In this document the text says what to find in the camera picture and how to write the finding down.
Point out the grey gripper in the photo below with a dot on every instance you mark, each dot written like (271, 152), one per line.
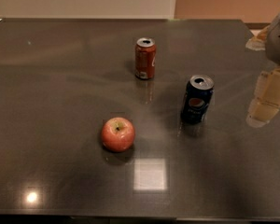
(267, 94)

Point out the red coke can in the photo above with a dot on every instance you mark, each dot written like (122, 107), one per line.
(145, 55)

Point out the dark blue pepsi can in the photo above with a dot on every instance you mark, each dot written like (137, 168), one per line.
(197, 98)

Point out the red apple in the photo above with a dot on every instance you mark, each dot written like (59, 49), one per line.
(118, 134)

